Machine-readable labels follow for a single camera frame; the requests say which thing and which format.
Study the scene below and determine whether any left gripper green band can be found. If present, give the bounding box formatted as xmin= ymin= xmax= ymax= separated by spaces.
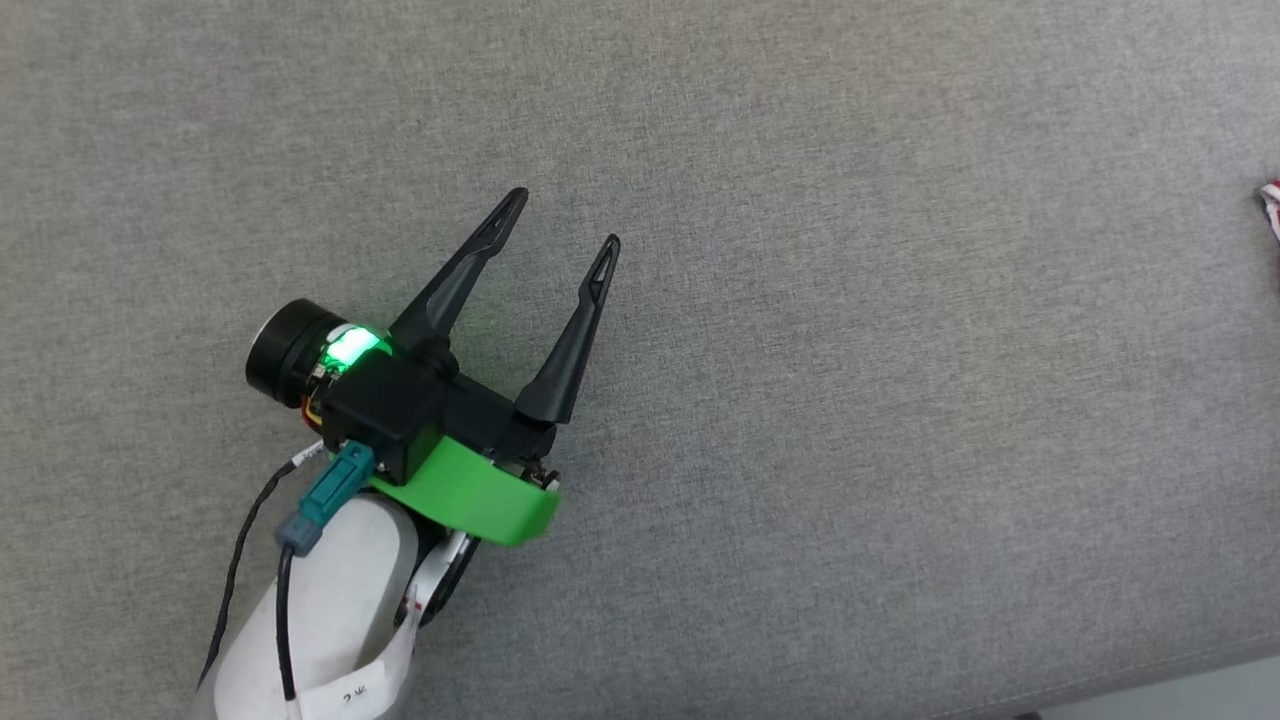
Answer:
xmin=368 ymin=186 xmax=622 ymax=549

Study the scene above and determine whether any grey fabric sofa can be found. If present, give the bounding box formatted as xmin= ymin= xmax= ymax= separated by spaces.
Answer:
xmin=0 ymin=0 xmax=1280 ymax=720

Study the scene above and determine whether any black cable with teal plug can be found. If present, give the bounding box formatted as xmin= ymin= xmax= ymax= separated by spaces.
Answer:
xmin=275 ymin=443 xmax=377 ymax=703

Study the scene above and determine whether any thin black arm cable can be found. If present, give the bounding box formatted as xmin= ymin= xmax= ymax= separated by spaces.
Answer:
xmin=197 ymin=447 xmax=331 ymax=693

